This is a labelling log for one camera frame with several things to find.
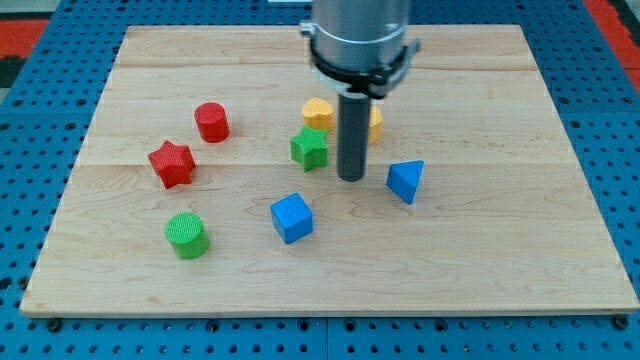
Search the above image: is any blue triangle block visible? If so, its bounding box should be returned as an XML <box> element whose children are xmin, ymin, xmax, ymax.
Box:
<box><xmin>386</xmin><ymin>160</ymin><xmax>425</xmax><ymax>204</ymax></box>

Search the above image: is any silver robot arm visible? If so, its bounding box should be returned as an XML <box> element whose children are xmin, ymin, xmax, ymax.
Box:
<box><xmin>300</xmin><ymin>0</ymin><xmax>421</xmax><ymax>100</ymax></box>

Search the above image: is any green star block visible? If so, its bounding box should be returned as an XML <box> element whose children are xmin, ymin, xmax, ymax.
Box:
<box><xmin>290</xmin><ymin>126</ymin><xmax>328</xmax><ymax>172</ymax></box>

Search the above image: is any blue cube block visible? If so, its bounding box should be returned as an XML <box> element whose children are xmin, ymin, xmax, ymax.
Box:
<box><xmin>270</xmin><ymin>193</ymin><xmax>314</xmax><ymax>245</ymax></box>

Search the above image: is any yellow heart block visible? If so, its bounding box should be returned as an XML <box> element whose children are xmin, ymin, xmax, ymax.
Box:
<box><xmin>302</xmin><ymin>97</ymin><xmax>334</xmax><ymax>132</ymax></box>

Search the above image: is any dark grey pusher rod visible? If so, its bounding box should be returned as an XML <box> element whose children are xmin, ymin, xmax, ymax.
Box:
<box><xmin>337</xmin><ymin>95</ymin><xmax>371</xmax><ymax>182</ymax></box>

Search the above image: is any yellow block behind rod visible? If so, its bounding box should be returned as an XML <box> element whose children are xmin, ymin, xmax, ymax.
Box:
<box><xmin>368</xmin><ymin>106</ymin><xmax>384</xmax><ymax>145</ymax></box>

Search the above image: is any wooden board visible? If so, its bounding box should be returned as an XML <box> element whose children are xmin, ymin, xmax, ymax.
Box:
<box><xmin>21</xmin><ymin>25</ymin><xmax>639</xmax><ymax>318</ymax></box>

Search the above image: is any red cylinder block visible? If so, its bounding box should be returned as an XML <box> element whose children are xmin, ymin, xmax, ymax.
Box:
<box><xmin>194</xmin><ymin>102</ymin><xmax>230</xmax><ymax>143</ymax></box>

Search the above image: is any green cylinder block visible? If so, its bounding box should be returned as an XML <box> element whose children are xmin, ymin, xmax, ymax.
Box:
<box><xmin>165</xmin><ymin>212</ymin><xmax>210</xmax><ymax>259</ymax></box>

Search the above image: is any red star block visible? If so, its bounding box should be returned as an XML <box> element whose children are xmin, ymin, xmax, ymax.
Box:
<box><xmin>148</xmin><ymin>140</ymin><xmax>195</xmax><ymax>189</ymax></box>

